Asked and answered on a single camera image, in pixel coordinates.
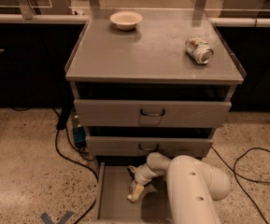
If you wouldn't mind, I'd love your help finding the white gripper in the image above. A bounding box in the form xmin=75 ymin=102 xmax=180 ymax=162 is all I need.
xmin=127 ymin=164 xmax=157 ymax=201

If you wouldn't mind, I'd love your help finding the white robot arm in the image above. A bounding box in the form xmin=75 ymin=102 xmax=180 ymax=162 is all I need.
xmin=127 ymin=152 xmax=231 ymax=224

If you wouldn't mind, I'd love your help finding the bottom grey drawer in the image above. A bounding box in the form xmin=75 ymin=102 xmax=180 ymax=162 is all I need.
xmin=95 ymin=162 xmax=173 ymax=224

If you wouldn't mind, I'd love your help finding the grey drawer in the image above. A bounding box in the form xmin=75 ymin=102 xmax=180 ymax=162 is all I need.
xmin=86 ymin=136 xmax=212 ymax=158
xmin=95 ymin=162 xmax=173 ymax=224
xmin=75 ymin=100 xmax=231 ymax=128

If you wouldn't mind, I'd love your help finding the middle grey drawer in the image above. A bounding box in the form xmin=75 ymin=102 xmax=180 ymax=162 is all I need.
xmin=86 ymin=136 xmax=212 ymax=158

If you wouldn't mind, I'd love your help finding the top grey drawer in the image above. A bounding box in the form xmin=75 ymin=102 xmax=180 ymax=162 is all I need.
xmin=75 ymin=100 xmax=231 ymax=128

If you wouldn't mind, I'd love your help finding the grey drawer cabinet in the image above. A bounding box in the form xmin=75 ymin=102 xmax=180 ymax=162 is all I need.
xmin=64 ymin=7 xmax=247 ymax=224

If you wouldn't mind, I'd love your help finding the blue power box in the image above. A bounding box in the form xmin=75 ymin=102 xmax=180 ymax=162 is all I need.
xmin=73 ymin=127 xmax=86 ymax=148

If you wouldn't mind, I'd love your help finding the blue tape cross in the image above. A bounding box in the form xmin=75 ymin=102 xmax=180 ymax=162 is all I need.
xmin=40 ymin=211 xmax=74 ymax=224

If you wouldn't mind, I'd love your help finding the crushed soda can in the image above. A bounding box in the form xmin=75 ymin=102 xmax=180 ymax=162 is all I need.
xmin=185 ymin=36 xmax=214 ymax=64

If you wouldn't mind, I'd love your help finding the white bowl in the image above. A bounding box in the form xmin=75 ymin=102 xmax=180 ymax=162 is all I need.
xmin=110 ymin=11 xmax=143 ymax=31

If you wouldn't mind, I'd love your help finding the black floor cable right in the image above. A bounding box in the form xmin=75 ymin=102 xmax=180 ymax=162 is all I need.
xmin=211 ymin=146 xmax=270 ymax=224

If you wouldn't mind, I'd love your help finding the black floor cable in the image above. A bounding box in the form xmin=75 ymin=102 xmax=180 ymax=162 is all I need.
xmin=211 ymin=146 xmax=270 ymax=224
xmin=51 ymin=107 xmax=100 ymax=224

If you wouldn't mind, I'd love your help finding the black floor cable left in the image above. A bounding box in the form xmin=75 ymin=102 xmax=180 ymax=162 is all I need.
xmin=51 ymin=107 xmax=100 ymax=224

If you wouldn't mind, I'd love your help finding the white horizontal rail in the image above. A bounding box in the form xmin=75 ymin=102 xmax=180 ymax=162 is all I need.
xmin=0 ymin=14 xmax=270 ymax=28

